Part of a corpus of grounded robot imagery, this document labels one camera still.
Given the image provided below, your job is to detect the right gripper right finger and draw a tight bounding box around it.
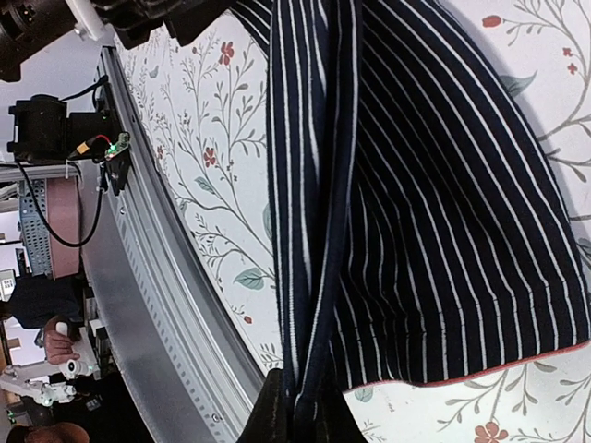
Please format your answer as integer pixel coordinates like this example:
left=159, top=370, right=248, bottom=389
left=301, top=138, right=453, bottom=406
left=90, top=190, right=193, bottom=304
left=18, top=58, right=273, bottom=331
left=315, top=384, right=367, bottom=443

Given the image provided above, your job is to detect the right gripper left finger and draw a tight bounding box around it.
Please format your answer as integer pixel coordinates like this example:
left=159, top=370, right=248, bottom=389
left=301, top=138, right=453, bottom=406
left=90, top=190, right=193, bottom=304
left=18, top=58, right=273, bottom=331
left=237, top=368, right=290, bottom=443

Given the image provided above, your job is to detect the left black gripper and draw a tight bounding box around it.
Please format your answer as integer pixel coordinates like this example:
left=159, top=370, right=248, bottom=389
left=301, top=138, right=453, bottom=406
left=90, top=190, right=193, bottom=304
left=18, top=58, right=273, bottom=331
left=91, top=0, right=237, bottom=49

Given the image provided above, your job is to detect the navy striped underwear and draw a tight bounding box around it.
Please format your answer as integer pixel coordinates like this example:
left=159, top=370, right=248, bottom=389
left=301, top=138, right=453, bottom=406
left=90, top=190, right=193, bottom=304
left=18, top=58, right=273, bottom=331
left=232, top=1, right=590, bottom=442

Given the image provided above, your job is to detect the floral tablecloth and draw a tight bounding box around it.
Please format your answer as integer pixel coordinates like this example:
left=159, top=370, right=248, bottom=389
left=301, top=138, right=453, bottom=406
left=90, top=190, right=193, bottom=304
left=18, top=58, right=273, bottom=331
left=120, top=1, right=590, bottom=442

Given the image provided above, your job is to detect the perforated metal shelf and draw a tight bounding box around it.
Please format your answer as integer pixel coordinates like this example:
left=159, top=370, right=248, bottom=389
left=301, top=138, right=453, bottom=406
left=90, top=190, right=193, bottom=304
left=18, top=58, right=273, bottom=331
left=18, top=179, right=53, bottom=277

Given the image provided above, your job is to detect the person in background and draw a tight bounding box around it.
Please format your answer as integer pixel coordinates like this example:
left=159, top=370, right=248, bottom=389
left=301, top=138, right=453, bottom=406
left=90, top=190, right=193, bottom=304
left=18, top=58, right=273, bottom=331
left=0, top=271, right=139, bottom=443

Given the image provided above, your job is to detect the front aluminium rail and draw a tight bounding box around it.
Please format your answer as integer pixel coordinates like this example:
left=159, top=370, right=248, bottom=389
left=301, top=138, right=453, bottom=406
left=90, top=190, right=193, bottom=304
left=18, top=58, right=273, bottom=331
left=84, top=46, right=262, bottom=442

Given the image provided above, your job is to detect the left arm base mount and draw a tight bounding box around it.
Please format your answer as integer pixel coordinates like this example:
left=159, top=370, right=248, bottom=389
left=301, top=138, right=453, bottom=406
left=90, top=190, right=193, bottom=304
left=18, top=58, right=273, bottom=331
left=7, top=75, right=131, bottom=195

